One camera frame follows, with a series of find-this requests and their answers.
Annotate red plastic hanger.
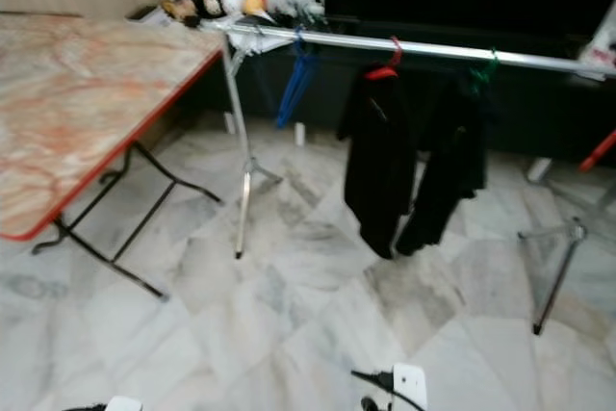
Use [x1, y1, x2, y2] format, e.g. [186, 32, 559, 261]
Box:
[366, 38, 405, 82]
[580, 130, 616, 173]

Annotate blue plastic hanger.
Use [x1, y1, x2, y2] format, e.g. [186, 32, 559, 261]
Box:
[274, 31, 317, 131]

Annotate green plastic hanger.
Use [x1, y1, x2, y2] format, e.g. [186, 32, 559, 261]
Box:
[470, 48, 501, 94]

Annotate white papers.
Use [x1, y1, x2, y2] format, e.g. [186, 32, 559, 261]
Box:
[226, 26, 275, 54]

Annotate dark electronics clutter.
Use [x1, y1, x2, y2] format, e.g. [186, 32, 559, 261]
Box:
[269, 0, 326, 32]

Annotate silver metal clothes rack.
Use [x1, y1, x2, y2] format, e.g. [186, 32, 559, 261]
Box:
[207, 22, 616, 338]

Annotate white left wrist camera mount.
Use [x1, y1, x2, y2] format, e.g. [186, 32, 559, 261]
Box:
[104, 396, 143, 411]

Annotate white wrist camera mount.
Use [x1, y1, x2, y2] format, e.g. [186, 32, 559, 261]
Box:
[104, 396, 143, 411]
[390, 363, 429, 411]

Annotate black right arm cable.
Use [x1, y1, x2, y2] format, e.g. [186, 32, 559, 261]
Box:
[350, 369, 396, 411]

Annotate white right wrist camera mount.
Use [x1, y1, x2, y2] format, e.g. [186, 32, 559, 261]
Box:
[390, 363, 429, 411]

